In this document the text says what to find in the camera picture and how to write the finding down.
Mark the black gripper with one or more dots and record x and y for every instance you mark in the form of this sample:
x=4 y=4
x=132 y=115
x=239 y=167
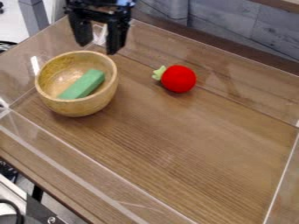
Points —
x=112 y=12

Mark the brown wooden bowl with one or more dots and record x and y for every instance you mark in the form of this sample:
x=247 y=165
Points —
x=60 y=72

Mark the green rectangular stick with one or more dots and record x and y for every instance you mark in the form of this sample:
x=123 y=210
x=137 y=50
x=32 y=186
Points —
x=84 y=85

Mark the red plush tomato toy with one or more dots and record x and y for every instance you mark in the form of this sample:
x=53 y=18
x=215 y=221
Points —
x=177 y=78

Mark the clear acrylic tray walls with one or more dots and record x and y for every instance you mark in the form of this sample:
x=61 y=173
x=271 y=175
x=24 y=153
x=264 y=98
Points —
x=204 y=157

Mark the black table leg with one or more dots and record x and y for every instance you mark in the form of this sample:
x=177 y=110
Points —
x=37 y=193

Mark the grey post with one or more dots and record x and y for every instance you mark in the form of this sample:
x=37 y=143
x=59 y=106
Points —
x=33 y=15

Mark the black metal bracket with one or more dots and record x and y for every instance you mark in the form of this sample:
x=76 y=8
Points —
x=37 y=214

